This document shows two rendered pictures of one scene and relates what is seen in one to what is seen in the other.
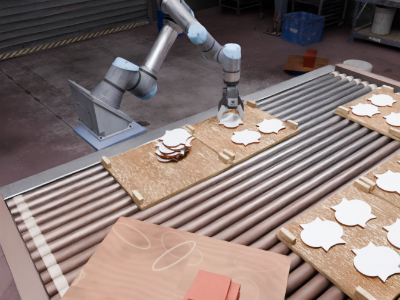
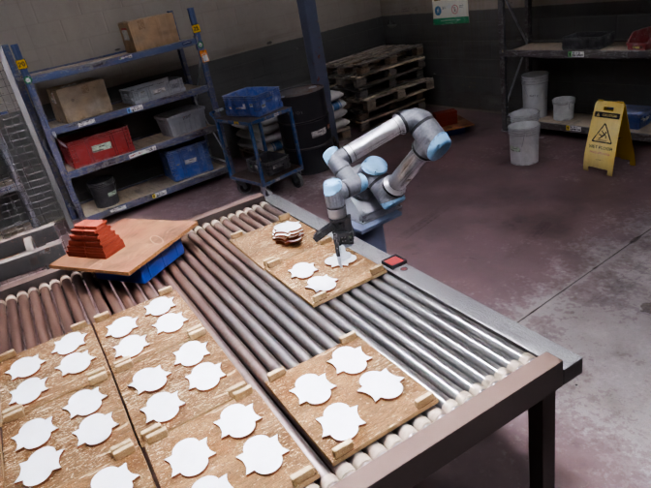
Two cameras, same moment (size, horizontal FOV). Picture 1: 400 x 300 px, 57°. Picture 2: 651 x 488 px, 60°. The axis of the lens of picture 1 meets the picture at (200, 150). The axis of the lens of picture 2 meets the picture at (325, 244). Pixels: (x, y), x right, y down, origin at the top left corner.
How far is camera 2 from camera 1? 2.90 m
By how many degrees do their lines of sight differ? 83
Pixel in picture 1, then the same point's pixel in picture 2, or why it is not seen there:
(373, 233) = (146, 331)
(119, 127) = (354, 215)
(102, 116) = not seen: hidden behind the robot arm
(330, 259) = (139, 310)
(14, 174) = (491, 250)
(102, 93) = not seen: hidden behind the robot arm
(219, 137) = (309, 258)
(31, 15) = not seen: outside the picture
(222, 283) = (95, 225)
